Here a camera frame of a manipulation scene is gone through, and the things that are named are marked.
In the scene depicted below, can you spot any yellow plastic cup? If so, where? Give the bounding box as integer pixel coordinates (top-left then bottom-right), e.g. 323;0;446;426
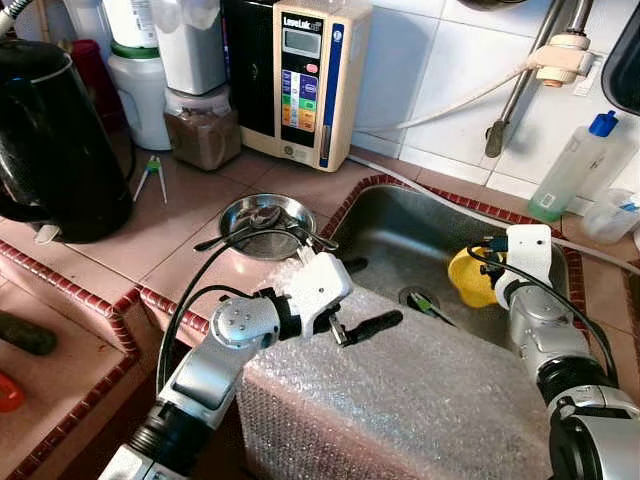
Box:
447;246;501;309

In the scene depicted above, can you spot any sink drain strainer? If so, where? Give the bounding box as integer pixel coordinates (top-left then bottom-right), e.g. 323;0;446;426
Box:
399;286;442;315

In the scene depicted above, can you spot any steel sink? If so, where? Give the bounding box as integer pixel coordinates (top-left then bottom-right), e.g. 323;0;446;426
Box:
328;183;573;349

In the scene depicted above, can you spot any bubble wrap sheet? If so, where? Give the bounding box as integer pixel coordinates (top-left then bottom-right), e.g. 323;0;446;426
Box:
235;255;556;480

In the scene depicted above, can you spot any small steel bowl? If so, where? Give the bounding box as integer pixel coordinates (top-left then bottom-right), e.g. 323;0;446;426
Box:
218;193;317;262

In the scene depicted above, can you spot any jar of brown powder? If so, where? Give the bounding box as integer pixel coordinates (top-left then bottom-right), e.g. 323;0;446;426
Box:
163;85;243;172

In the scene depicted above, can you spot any cream water ioniser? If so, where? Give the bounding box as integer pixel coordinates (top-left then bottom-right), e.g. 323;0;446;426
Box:
220;0;374;173

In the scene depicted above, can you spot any clear bottle blue cap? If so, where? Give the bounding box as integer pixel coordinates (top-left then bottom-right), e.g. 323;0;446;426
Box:
527;110;623;223

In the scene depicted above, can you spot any steel tap pipe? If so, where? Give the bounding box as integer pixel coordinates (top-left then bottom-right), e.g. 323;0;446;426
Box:
484;0;598;159

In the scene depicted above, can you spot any clear plastic cup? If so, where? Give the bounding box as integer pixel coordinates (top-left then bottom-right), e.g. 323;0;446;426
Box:
582;187;640;245

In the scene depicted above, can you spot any grey plastic jug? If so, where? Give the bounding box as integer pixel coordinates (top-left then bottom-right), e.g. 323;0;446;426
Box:
150;0;229;97

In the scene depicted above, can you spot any white jar green lid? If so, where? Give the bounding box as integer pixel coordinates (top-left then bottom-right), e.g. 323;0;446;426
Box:
106;42;173;152

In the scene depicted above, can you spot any cream tap diverter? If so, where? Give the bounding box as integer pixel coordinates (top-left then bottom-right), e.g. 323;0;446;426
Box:
525;32;597;89

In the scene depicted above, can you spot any white tag on tap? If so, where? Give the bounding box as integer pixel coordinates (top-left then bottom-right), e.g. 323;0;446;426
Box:
574;52;603;97

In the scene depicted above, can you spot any dark green oblong thing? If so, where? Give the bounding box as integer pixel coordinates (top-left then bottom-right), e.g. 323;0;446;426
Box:
0;310;59;357

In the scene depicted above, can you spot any dark red cup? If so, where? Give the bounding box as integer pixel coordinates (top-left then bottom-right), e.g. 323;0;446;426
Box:
68;38;126;133

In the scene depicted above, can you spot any orange plastic thing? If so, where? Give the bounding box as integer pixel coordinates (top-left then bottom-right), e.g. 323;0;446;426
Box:
0;371;24;414

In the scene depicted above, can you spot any black electric kettle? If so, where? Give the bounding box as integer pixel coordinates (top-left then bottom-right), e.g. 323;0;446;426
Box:
0;38;136;244

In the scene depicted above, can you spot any black tray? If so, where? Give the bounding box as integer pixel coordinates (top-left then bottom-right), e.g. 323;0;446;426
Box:
600;5;640;116

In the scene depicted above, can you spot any white labelled bottle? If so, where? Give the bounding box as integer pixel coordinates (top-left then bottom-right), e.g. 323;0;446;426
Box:
103;0;161;49

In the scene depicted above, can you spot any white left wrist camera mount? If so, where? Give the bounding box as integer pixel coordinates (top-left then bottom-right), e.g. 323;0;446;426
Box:
283;252;354;337

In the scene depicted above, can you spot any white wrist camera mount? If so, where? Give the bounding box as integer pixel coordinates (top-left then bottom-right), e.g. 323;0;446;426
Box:
505;224;555;288
283;252;354;337

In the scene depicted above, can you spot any green handled utensil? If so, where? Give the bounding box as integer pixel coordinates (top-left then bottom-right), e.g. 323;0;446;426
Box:
408;292;463;327

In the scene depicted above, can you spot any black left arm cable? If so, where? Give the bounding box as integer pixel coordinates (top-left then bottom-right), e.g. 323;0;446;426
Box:
165;285;266;346
155;226;341;393

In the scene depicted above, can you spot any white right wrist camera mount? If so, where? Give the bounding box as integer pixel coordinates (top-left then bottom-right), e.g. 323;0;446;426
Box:
505;224;555;288

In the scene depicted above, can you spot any cream diverter hose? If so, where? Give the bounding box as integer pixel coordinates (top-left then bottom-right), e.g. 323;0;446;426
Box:
370;62;536;133

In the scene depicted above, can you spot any long white hose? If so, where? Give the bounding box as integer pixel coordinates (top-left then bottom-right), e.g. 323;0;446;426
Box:
345;153;640;275

